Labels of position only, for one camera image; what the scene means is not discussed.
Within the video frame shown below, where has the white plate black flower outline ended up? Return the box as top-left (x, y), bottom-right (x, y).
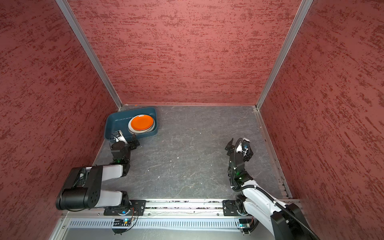
top-left (128, 119), bottom-right (155, 134)

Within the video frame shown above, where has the orange plate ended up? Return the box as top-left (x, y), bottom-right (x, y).
top-left (129, 115), bottom-right (155, 132)

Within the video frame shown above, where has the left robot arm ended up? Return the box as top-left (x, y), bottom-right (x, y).
top-left (56, 135), bottom-right (140, 214)

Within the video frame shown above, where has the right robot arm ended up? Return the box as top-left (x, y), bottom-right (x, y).
top-left (225, 138), bottom-right (319, 240)

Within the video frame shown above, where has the teal plastic bin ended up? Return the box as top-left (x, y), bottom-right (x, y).
top-left (104, 107), bottom-right (158, 142)

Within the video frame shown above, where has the right circuit board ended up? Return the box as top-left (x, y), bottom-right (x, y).
top-left (238, 219), bottom-right (253, 229)

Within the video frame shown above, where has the circuit board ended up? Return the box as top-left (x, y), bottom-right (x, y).
top-left (112, 219), bottom-right (131, 228)
top-left (238, 219), bottom-right (253, 229)

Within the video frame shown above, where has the left circuit board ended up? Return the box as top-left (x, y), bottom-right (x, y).
top-left (112, 219), bottom-right (131, 228)

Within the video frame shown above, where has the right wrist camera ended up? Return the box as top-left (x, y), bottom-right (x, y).
top-left (242, 138), bottom-right (253, 158)

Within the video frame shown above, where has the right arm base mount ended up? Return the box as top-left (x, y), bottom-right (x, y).
top-left (222, 200), bottom-right (248, 217)

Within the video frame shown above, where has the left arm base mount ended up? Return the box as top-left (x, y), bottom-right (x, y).
top-left (104, 200), bottom-right (147, 217)

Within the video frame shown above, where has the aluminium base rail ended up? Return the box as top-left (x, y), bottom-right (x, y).
top-left (61, 197), bottom-right (305, 218)

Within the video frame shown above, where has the left aluminium corner post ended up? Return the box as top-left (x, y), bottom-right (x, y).
top-left (56, 0), bottom-right (124, 111)

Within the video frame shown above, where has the aluminium corner post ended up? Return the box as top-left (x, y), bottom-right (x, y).
top-left (56, 0), bottom-right (124, 111)
top-left (256, 0), bottom-right (313, 111)

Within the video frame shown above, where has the right aluminium corner post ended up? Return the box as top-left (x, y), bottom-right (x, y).
top-left (256, 0), bottom-right (313, 111)

